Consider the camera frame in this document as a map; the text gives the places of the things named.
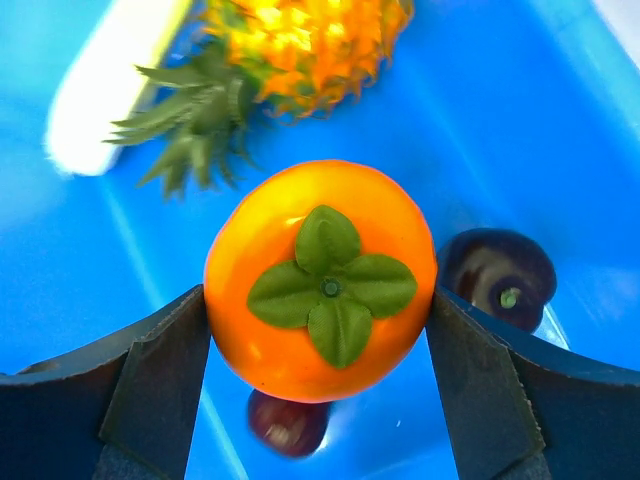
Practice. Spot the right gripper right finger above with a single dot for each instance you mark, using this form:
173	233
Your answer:
518	407

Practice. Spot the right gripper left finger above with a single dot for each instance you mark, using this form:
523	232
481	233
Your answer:
121	407

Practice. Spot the orange persimmon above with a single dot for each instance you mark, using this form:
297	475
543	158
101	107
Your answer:
320	282

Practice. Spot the dark purple plum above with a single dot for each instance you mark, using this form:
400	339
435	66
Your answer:
292	429
501	272

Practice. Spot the blue plastic bin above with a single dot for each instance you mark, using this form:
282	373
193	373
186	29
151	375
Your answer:
515	114

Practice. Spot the green white leek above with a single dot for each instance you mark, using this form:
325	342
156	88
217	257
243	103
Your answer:
102	84

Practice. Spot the toy pineapple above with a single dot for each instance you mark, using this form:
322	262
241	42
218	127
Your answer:
296	58

